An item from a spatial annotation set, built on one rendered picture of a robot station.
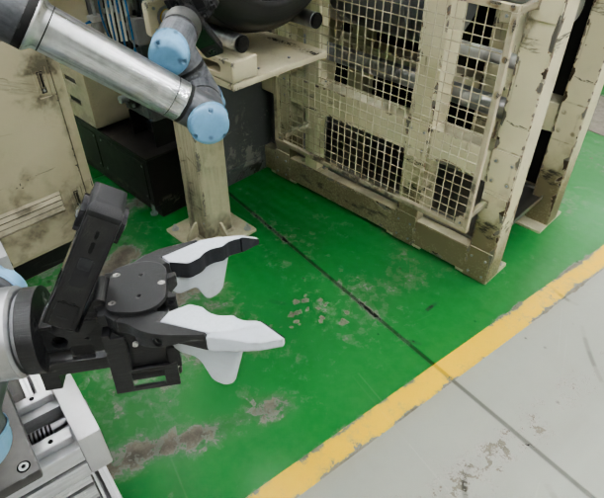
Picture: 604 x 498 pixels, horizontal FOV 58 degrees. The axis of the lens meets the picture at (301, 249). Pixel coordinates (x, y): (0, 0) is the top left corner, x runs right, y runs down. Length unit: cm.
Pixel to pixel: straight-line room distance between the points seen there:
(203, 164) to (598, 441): 153
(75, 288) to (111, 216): 7
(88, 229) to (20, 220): 173
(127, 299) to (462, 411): 139
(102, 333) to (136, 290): 4
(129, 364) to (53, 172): 168
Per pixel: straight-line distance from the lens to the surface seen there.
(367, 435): 163
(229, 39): 151
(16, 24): 96
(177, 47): 108
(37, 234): 218
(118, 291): 46
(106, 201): 41
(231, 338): 40
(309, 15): 168
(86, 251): 41
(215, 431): 164
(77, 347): 49
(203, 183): 207
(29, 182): 208
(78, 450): 89
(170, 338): 41
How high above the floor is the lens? 137
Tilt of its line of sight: 39 degrees down
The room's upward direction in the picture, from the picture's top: straight up
